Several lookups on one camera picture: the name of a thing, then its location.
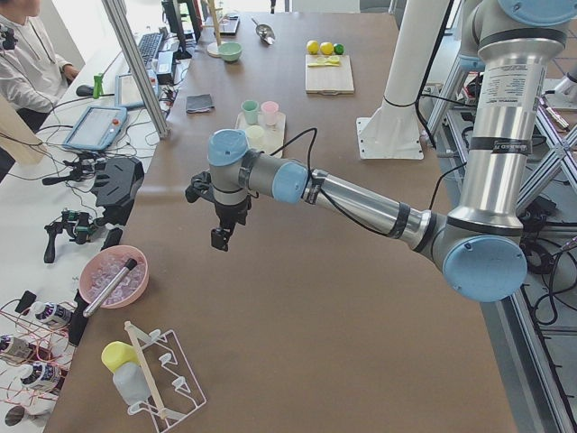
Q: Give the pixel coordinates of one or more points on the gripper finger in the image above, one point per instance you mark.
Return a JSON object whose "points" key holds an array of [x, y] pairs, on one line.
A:
{"points": [[220, 238]]}

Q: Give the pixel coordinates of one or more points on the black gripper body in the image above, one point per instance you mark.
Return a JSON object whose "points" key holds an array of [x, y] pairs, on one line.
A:
{"points": [[230, 213]]}

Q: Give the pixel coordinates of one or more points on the cream white cup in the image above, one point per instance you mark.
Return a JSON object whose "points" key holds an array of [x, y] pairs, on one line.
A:
{"points": [[255, 136]]}

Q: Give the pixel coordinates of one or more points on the green cup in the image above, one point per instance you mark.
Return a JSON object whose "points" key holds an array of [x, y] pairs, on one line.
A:
{"points": [[251, 109]]}

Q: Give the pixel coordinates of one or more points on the pink cup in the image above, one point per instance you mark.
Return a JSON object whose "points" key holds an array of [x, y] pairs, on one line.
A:
{"points": [[270, 110]]}

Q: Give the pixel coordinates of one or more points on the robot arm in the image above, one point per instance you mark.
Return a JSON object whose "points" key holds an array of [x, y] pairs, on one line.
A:
{"points": [[475, 246]]}

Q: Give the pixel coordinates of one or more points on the cream rabbit tray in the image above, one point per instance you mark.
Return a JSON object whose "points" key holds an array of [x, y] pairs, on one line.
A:
{"points": [[273, 136]]}

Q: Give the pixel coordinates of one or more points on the metal muddler stick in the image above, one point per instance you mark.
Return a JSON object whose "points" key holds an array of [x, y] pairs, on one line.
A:
{"points": [[109, 288]]}

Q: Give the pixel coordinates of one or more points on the black stand device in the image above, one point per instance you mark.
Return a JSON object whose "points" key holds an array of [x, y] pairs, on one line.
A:
{"points": [[116, 186]]}

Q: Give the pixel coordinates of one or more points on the grey folded cloth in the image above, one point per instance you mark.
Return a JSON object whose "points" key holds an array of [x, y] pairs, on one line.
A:
{"points": [[199, 104]]}

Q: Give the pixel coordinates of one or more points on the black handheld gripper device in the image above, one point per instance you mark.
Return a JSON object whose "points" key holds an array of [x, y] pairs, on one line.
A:
{"points": [[80, 227]]}

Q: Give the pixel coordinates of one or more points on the yellow cup on rack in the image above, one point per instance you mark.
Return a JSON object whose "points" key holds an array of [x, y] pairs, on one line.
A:
{"points": [[116, 354]]}

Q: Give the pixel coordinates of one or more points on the blue teach pendant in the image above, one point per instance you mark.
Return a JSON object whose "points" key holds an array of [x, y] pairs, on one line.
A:
{"points": [[96, 129], [127, 94]]}

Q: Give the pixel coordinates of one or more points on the pale green bowl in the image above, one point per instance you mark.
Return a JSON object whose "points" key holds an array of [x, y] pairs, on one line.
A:
{"points": [[230, 51]]}

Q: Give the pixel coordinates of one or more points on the translucent cup on rack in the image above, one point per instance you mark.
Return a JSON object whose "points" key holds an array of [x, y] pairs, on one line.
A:
{"points": [[131, 384]]}

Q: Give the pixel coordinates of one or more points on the yellow plastic knife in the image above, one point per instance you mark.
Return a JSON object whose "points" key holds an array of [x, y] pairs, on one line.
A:
{"points": [[322, 65]]}

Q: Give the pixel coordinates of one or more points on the bamboo cutting board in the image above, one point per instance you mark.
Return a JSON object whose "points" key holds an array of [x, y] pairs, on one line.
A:
{"points": [[329, 81]]}

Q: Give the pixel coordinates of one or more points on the metal scoop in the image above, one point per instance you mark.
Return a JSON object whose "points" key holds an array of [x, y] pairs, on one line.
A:
{"points": [[265, 32]]}

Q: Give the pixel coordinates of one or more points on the lower whole lemon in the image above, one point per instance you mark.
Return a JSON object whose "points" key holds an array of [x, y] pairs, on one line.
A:
{"points": [[312, 47]]}

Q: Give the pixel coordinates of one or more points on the whole lemon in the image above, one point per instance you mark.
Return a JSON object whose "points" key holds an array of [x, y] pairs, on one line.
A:
{"points": [[326, 48], [312, 47]]}

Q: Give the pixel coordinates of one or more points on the black keyboard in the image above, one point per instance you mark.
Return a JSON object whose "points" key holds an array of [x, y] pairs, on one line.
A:
{"points": [[149, 46]]}

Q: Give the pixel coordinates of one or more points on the upper whole lemon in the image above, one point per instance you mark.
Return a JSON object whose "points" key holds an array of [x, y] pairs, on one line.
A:
{"points": [[326, 48]]}

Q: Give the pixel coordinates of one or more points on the green lime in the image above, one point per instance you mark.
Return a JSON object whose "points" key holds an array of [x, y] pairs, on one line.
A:
{"points": [[339, 48]]}

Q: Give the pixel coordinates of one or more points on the seated person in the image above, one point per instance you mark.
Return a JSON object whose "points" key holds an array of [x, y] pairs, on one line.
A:
{"points": [[33, 76]]}

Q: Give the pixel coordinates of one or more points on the white wire cup rack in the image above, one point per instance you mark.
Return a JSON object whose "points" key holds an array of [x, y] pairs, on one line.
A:
{"points": [[176, 394]]}

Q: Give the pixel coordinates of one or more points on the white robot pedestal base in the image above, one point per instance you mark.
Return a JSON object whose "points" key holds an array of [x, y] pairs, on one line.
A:
{"points": [[392, 131]]}

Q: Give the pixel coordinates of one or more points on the aluminium frame post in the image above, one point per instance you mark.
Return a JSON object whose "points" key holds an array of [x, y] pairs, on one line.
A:
{"points": [[116, 13]]}

